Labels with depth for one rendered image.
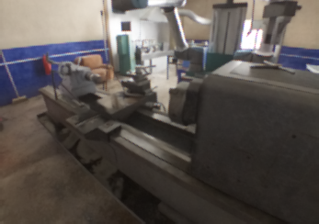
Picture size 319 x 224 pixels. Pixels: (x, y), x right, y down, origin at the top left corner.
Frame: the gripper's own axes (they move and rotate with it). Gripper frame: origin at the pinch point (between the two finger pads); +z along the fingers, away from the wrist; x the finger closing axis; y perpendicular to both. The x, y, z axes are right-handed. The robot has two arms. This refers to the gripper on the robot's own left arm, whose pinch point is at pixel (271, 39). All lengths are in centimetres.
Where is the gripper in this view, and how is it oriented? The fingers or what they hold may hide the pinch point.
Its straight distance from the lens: 75.9
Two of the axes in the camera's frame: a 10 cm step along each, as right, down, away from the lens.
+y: 10.0, 0.2, -0.3
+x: 0.4, -4.4, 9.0
